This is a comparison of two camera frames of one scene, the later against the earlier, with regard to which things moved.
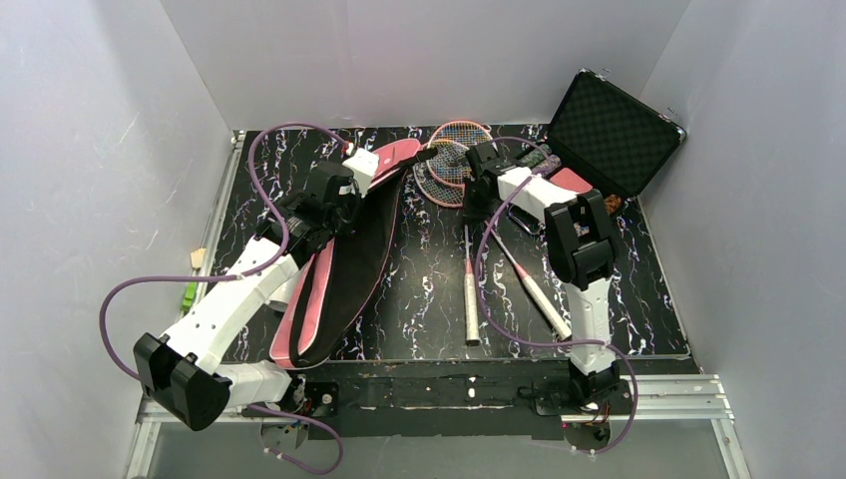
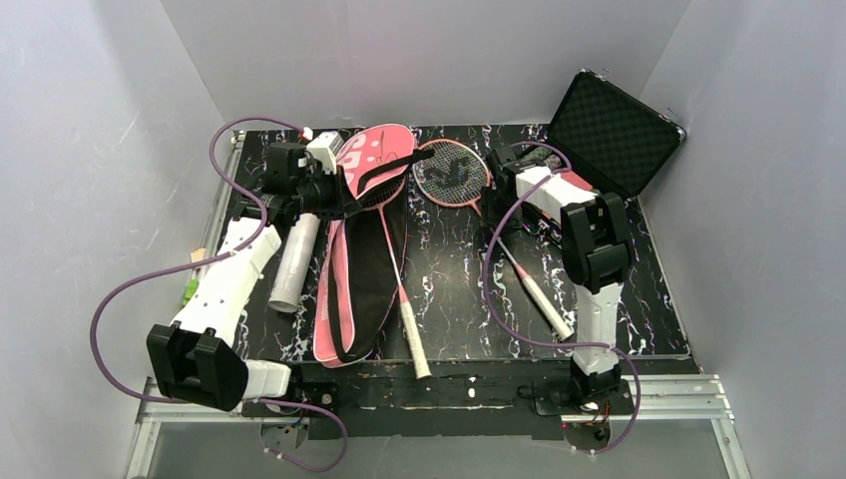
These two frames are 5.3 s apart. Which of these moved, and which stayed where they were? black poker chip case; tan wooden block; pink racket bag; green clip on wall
Moved: pink racket bag
Stayed: green clip on wall; black poker chip case; tan wooden block
